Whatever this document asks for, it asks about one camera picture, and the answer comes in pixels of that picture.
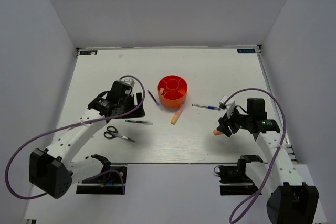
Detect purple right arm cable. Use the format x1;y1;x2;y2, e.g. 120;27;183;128
228;88;287;224

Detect corner label sticker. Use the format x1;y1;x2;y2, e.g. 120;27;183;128
237;48;256;54
79;50;98;55

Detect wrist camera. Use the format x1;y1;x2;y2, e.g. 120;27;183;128
219;95;236;118
119;77;135;87

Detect left corner label sticker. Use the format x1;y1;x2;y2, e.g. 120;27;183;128
79;50;98;55

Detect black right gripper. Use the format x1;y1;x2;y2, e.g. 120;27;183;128
217;105;253;137

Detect right corner label sticker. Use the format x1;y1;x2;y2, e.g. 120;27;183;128
237;48;256;54

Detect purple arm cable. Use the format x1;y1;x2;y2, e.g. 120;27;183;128
4;74;146;200
228;88;287;224

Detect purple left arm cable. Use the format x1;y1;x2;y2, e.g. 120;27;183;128
4;74;146;200

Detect orange pink highlighter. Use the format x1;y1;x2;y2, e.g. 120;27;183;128
213;130;223;136

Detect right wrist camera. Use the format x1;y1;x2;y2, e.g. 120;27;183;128
219;95;236;118

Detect orange round organizer container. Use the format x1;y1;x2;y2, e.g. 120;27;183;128
157;75;188;108

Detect green ink pen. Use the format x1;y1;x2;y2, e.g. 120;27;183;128
125;120;153;125

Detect dark blue gel pen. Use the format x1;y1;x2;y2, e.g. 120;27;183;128
147;90;163;111

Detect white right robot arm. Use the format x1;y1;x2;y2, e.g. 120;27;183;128
216;109;319;223

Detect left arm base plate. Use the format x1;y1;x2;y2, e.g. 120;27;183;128
76;165;128;195

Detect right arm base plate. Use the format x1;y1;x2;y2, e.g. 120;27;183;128
214;165;258;196

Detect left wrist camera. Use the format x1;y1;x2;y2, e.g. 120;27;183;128
119;77;135;87

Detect black handled scissors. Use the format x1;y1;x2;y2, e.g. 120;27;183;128
103;126;135;143

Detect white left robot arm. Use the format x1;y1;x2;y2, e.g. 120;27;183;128
29;75;145;199

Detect blue clear ballpoint pen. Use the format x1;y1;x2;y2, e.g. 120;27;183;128
191;104;221;111

